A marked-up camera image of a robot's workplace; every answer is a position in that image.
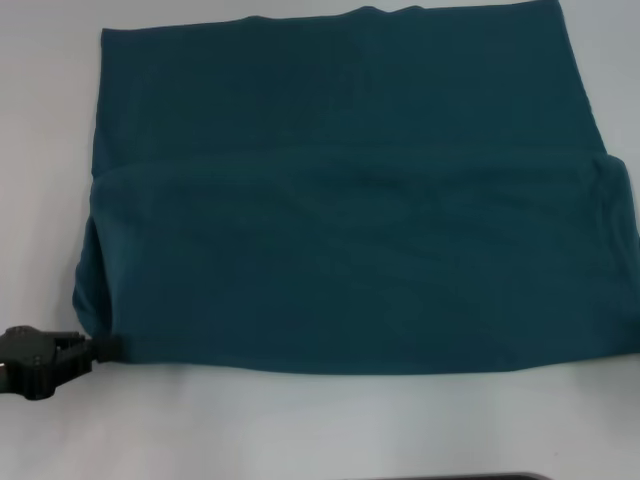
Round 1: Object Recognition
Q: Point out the black flat panel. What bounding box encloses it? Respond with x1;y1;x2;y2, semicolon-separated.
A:
344;471;551;480

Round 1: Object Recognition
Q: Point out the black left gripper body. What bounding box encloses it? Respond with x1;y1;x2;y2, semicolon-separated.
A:
0;324;60;402

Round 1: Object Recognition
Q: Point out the teal t-shirt with FREE print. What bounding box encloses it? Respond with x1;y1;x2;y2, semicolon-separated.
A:
71;0;640;377

